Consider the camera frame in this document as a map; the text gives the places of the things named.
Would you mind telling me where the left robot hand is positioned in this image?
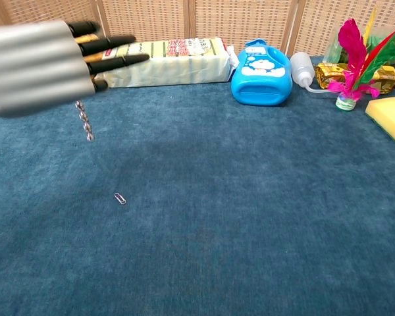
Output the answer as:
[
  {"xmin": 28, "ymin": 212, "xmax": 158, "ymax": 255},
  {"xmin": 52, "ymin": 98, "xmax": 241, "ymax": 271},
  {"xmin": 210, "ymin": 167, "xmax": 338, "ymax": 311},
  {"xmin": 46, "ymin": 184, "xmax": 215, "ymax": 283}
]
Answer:
[{"xmin": 0, "ymin": 20, "xmax": 151, "ymax": 119}]

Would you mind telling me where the small bead string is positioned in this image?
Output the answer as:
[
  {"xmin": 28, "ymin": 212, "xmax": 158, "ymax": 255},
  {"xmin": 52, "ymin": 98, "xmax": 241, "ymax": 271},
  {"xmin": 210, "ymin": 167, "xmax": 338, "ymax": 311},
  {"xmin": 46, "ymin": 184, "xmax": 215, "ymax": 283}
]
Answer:
[{"xmin": 74, "ymin": 99, "xmax": 96, "ymax": 143}]

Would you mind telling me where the yellow plush toy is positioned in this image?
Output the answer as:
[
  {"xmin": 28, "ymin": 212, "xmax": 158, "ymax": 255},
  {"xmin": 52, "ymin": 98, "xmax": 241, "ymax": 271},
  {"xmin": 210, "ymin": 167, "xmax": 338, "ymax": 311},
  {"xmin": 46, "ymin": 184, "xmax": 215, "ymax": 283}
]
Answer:
[{"xmin": 74, "ymin": 32, "xmax": 107, "ymax": 64}]

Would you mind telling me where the pack of yellow sponges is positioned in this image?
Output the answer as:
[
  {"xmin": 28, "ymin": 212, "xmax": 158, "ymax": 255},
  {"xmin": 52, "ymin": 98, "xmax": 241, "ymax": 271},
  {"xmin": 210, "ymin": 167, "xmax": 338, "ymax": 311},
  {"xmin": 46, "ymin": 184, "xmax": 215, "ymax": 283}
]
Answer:
[{"xmin": 94, "ymin": 36, "xmax": 240, "ymax": 89}]

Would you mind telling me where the wicker folding screen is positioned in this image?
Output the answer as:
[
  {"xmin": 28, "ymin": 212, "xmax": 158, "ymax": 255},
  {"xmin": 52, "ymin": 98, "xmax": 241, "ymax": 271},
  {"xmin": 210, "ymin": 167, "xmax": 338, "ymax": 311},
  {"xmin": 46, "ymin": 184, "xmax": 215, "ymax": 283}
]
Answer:
[{"xmin": 0, "ymin": 0, "xmax": 395, "ymax": 57}]

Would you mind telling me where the blue carpet table mat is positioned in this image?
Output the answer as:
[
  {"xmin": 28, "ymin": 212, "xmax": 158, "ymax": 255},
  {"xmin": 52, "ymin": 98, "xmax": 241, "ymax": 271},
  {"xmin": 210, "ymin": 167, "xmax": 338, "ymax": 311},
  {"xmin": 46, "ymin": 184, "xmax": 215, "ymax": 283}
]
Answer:
[{"xmin": 0, "ymin": 54, "xmax": 395, "ymax": 316}]

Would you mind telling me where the blue detergent pump bottle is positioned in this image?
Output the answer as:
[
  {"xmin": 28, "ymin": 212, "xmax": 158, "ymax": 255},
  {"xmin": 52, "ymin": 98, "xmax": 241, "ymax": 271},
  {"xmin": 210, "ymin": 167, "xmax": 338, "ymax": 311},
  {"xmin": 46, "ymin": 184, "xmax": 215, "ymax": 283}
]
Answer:
[{"xmin": 230, "ymin": 38, "xmax": 294, "ymax": 107}]

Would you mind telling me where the clear squeeze wash bottle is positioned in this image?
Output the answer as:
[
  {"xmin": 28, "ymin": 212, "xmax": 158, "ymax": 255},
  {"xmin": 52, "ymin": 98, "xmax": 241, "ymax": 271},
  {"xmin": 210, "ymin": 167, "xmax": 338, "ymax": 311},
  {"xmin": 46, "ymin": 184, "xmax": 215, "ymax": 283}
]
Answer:
[{"xmin": 289, "ymin": 51, "xmax": 337, "ymax": 95}]

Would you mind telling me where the gold snack bag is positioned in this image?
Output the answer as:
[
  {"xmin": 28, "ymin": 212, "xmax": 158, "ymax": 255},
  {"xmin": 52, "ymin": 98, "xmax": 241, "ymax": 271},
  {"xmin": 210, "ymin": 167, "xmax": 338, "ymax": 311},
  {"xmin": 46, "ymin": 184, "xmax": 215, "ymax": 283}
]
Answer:
[{"xmin": 315, "ymin": 62, "xmax": 395, "ymax": 95}]

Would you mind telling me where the clear box of green items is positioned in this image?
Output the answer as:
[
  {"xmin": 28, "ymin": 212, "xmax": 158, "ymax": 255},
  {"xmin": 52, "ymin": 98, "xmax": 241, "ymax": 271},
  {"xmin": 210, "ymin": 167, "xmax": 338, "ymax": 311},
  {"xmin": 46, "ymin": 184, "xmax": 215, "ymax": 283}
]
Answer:
[{"xmin": 322, "ymin": 25, "xmax": 395, "ymax": 74}]

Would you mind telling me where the colourful feather shuttlecock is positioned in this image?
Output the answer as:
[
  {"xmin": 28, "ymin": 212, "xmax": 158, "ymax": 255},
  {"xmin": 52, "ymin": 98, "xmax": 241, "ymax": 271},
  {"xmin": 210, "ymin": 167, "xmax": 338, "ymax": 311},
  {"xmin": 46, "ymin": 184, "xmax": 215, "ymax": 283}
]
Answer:
[{"xmin": 327, "ymin": 6, "xmax": 395, "ymax": 112}]

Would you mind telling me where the yellow sponge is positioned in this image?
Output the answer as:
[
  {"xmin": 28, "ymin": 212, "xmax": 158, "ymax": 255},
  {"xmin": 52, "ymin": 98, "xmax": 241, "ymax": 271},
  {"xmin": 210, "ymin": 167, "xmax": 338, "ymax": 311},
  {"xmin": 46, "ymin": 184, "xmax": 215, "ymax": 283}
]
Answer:
[{"xmin": 364, "ymin": 96, "xmax": 395, "ymax": 145}]

